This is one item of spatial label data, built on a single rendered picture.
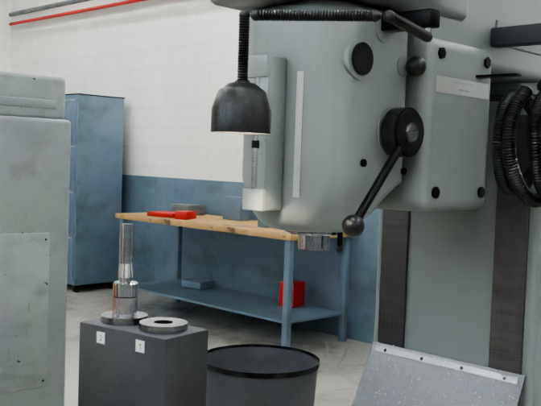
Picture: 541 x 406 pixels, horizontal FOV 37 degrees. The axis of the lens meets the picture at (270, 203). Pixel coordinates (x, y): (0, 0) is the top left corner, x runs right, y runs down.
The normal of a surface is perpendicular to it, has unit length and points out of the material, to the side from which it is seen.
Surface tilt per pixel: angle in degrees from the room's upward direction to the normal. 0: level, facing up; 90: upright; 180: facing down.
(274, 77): 90
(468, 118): 90
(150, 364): 90
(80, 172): 90
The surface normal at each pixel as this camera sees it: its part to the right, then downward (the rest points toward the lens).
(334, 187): 0.27, 0.34
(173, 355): 0.82, 0.06
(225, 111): -0.43, 0.04
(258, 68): -0.70, 0.01
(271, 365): -0.22, -0.02
